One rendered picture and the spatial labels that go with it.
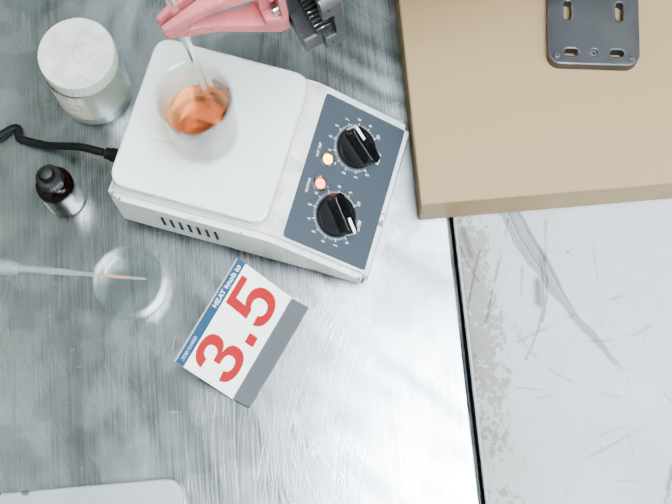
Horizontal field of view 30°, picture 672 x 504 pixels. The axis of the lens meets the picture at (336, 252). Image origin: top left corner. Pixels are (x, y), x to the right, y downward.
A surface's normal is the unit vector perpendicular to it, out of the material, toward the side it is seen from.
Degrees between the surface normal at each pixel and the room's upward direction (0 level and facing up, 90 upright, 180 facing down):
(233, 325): 40
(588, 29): 0
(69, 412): 0
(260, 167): 0
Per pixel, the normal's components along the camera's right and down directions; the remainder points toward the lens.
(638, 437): -0.01, -0.25
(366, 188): 0.47, -0.09
